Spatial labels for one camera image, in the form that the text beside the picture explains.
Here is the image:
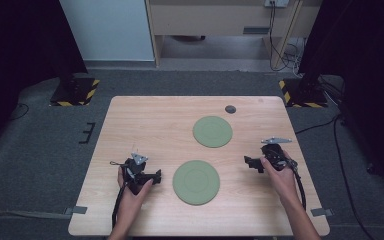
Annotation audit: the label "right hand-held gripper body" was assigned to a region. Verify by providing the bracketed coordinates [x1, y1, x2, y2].
[260, 136, 294, 172]

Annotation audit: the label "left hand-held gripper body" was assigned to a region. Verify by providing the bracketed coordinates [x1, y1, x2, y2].
[120, 152, 150, 196]

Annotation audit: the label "green round plate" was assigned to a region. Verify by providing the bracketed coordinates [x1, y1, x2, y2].
[192, 115, 234, 149]
[172, 159, 221, 206]

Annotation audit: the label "person's right hand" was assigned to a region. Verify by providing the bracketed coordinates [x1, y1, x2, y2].
[259, 149, 300, 205]

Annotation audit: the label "person's left hand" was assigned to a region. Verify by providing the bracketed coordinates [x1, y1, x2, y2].
[117, 165, 155, 218]

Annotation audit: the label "black yellow striped stand base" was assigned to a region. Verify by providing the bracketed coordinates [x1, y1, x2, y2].
[48, 77, 101, 108]
[278, 78, 329, 109]

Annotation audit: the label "grey tape piece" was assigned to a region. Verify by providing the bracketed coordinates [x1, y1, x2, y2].
[310, 207, 334, 218]
[63, 205, 89, 216]

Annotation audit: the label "grey floor strip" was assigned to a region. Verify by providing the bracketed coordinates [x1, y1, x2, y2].
[0, 209, 73, 221]

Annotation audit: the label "dark curtain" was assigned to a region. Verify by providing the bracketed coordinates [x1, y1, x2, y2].
[0, 0, 88, 158]
[298, 0, 384, 201]

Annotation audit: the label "white panel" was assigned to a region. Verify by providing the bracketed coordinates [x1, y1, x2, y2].
[59, 0, 156, 62]

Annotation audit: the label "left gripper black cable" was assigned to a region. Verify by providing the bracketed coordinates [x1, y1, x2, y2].
[111, 182, 128, 230]

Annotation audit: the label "white tangled cables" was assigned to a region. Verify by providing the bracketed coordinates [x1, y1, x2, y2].
[284, 37, 306, 76]

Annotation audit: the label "black hanging cable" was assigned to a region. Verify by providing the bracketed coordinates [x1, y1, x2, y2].
[268, 1, 293, 72]

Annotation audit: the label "thin black floor cable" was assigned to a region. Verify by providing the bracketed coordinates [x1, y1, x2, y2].
[8, 102, 30, 122]

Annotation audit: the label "grey wall socket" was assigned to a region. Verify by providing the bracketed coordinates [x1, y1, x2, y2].
[264, 0, 289, 8]

